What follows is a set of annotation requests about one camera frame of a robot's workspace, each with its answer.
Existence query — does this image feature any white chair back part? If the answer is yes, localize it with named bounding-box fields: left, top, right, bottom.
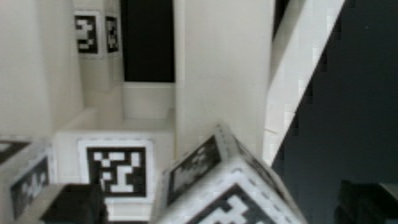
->
left=0, top=0, right=345, bottom=224

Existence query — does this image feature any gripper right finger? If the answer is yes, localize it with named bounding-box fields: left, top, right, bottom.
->
left=334, top=180, right=398, bottom=224

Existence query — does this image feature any white chair leg with tag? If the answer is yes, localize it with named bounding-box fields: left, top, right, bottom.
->
left=75, top=10, right=123, bottom=92

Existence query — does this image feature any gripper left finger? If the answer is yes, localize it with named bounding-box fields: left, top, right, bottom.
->
left=41, top=184, right=109, bottom=224

